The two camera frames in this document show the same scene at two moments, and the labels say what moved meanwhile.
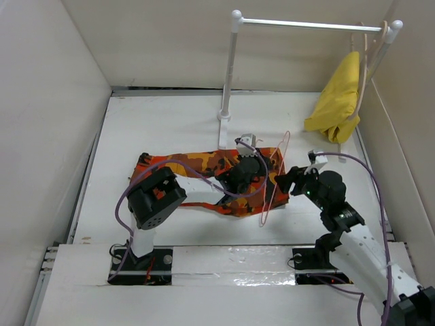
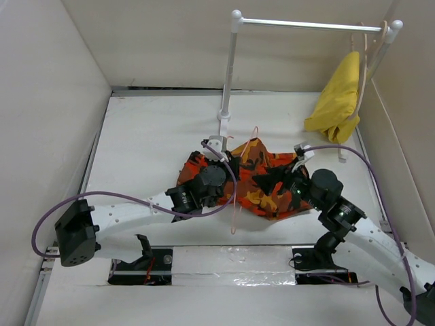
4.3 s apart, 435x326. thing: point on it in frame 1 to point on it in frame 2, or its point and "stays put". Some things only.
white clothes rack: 390,29 stays put
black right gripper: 296,174 stays put
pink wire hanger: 273,185 to 233,225
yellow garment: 336,115 stays put
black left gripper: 256,159 to 222,163
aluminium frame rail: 49,259 stays put
